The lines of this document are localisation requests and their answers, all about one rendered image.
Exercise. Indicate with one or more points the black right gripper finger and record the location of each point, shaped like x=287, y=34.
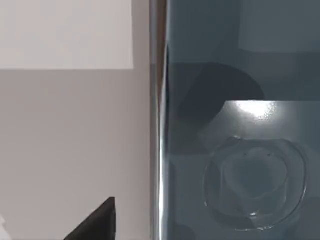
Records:
x=100, y=222

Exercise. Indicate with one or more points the round sink drain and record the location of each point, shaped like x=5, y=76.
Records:
x=255, y=182

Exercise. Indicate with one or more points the grey metal sink basin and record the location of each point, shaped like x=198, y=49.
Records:
x=235, y=75

